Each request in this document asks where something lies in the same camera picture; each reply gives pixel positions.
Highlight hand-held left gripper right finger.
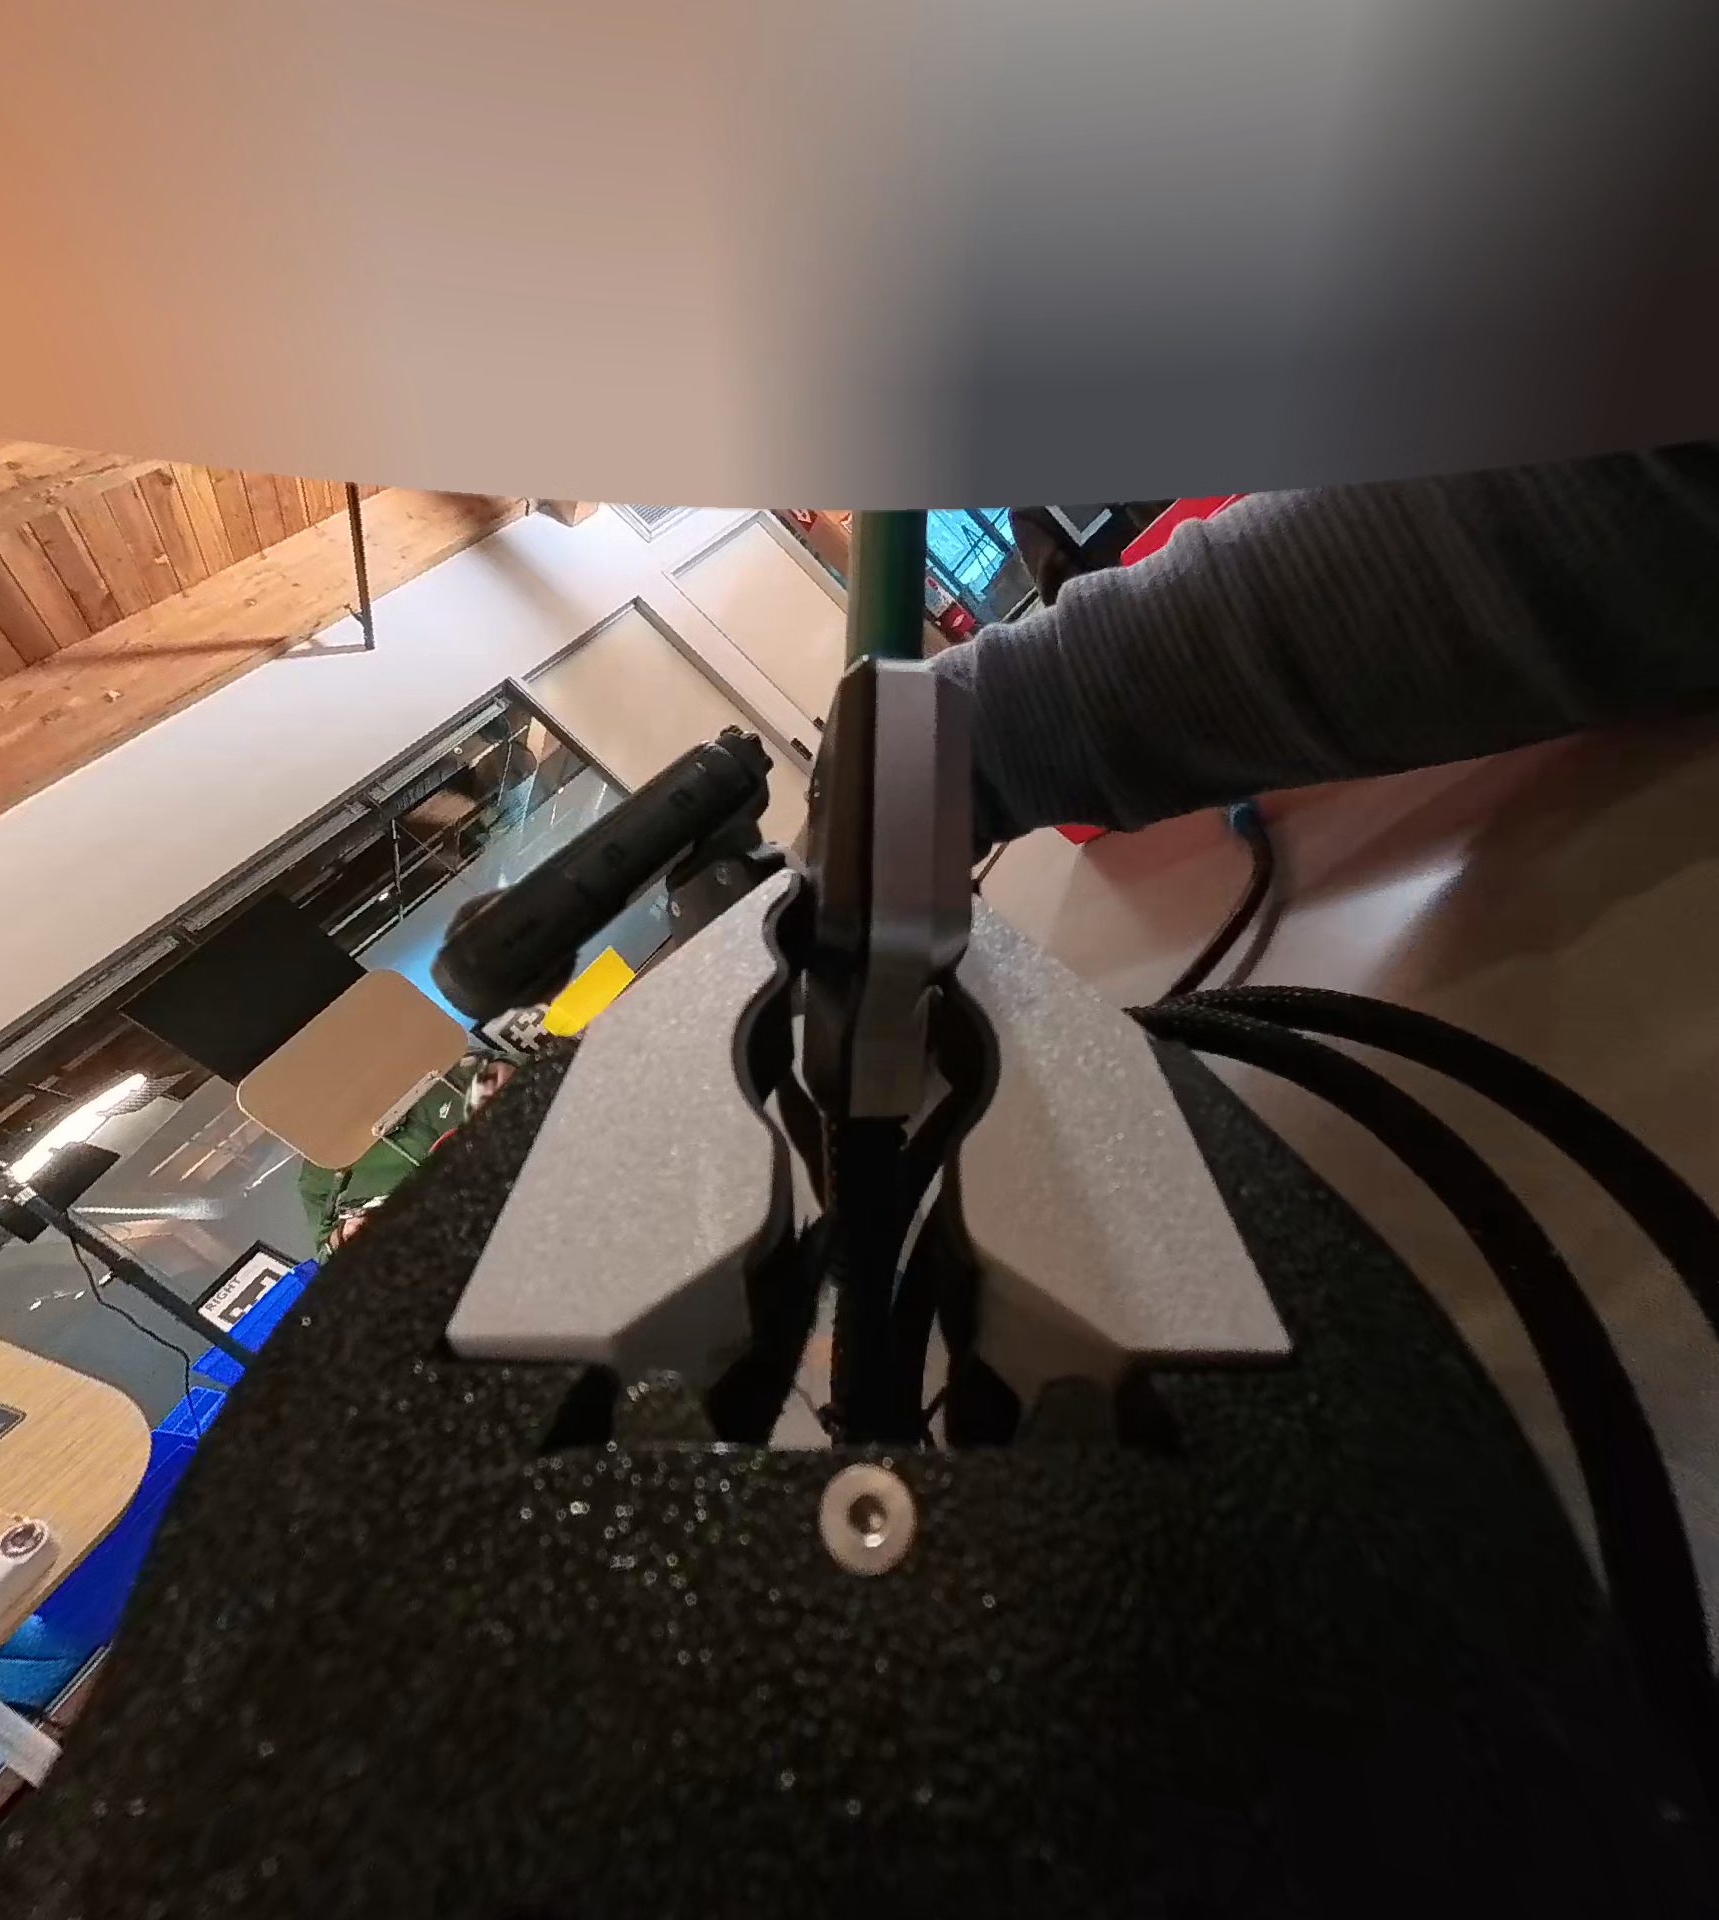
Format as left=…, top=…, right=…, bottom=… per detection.
left=945, top=905, right=1295, bottom=1392

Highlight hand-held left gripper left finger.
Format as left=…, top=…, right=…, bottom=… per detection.
left=446, top=870, right=803, bottom=1392

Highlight grey adapter hub braided cable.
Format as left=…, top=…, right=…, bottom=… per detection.
left=799, top=661, right=1719, bottom=1713

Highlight red storage bin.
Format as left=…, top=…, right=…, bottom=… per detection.
left=1121, top=494, right=1243, bottom=568

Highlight person's right forearm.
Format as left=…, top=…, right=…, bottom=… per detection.
left=933, top=426, right=1719, bottom=847

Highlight small yellow bin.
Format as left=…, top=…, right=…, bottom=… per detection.
left=544, top=948, right=639, bottom=1038

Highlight glass partition window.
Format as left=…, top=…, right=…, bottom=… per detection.
left=0, top=682, right=801, bottom=1447

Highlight white double door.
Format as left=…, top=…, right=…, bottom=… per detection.
left=663, top=510, right=861, bottom=681

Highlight blue storage bin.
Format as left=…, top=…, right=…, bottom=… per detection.
left=146, top=1261, right=324, bottom=1520

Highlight black light stand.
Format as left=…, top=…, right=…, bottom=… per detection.
left=0, top=1146, right=262, bottom=1362

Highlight wooden stand board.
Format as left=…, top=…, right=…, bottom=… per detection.
left=0, top=1302, right=152, bottom=1753

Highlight white door with lever handle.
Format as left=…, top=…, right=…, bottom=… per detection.
left=514, top=600, right=831, bottom=843

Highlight black wall panel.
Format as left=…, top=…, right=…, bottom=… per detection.
left=124, top=896, right=370, bottom=1086

